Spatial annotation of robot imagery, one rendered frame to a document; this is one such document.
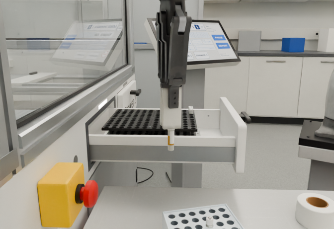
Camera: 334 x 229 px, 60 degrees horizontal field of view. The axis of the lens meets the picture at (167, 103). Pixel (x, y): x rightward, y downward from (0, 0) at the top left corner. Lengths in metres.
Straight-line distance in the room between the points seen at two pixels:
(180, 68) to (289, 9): 4.13
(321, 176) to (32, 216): 0.91
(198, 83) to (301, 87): 2.34
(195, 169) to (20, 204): 1.52
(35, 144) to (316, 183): 0.92
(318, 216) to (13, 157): 0.51
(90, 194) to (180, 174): 1.40
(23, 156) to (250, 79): 3.45
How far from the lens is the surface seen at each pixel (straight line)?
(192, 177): 1.87
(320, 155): 1.05
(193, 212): 0.57
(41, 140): 0.45
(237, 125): 0.62
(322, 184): 1.13
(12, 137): 0.39
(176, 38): 0.40
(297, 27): 4.53
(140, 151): 0.65
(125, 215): 0.62
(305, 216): 0.63
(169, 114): 0.46
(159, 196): 0.68
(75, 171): 0.47
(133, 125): 0.69
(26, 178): 0.43
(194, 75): 1.68
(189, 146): 0.64
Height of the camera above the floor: 1.11
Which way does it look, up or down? 13 degrees down
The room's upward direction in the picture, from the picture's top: straight up
